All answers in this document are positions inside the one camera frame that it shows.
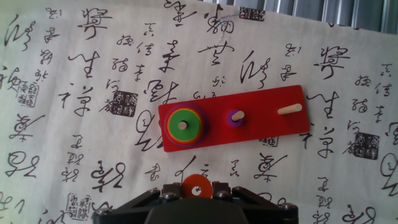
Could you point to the green Hanoi disc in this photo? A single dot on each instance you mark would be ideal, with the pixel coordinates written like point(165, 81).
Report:
point(192, 124)

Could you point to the small purple Hanoi disc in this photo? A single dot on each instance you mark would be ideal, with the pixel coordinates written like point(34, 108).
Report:
point(231, 121)

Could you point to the yellow Hanoi disc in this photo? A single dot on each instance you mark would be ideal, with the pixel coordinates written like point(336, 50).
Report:
point(184, 141)

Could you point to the red Hanoi base board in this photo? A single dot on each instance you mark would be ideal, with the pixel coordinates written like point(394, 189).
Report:
point(261, 118)

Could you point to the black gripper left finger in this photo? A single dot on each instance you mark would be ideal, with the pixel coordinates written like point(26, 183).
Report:
point(130, 207)

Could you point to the large orange Hanoi disc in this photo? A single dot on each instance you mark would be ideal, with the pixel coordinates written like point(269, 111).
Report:
point(184, 143)

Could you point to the calligraphy printed beige cloth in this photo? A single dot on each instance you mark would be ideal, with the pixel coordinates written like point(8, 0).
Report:
point(93, 140)

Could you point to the large purple Hanoi disc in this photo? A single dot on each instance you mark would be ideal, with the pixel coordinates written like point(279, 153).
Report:
point(205, 119)

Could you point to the small orange Hanoi disc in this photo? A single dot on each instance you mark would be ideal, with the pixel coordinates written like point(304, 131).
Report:
point(189, 183)

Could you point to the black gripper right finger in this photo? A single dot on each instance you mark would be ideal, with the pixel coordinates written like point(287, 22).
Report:
point(267, 208)

